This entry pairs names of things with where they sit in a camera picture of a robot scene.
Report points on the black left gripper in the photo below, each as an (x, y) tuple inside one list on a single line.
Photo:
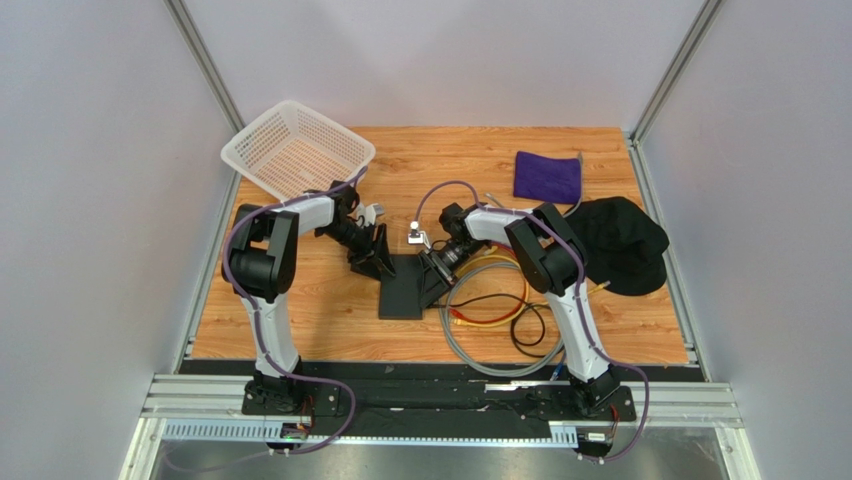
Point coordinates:
[(366, 266)]

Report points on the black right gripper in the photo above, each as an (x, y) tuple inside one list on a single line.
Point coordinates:
[(435, 267)]

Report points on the black network switch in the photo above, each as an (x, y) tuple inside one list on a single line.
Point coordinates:
[(400, 294)]

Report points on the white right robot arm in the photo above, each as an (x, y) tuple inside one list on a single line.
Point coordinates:
[(549, 255)]

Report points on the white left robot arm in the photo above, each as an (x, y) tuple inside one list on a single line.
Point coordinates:
[(260, 261)]

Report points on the white plastic basket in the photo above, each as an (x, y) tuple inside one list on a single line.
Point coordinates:
[(291, 148)]

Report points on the purple folded cloth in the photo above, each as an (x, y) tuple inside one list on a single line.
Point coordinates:
[(553, 180)]

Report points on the black bucket hat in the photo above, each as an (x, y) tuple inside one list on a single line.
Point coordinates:
[(624, 246)]

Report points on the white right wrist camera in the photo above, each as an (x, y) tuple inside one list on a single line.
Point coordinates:
[(417, 237)]

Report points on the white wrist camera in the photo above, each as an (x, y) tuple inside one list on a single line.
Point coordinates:
[(417, 237), (367, 215)]

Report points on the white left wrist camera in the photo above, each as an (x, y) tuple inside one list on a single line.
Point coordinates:
[(367, 215)]

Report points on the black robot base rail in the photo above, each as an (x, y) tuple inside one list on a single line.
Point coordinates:
[(443, 401)]

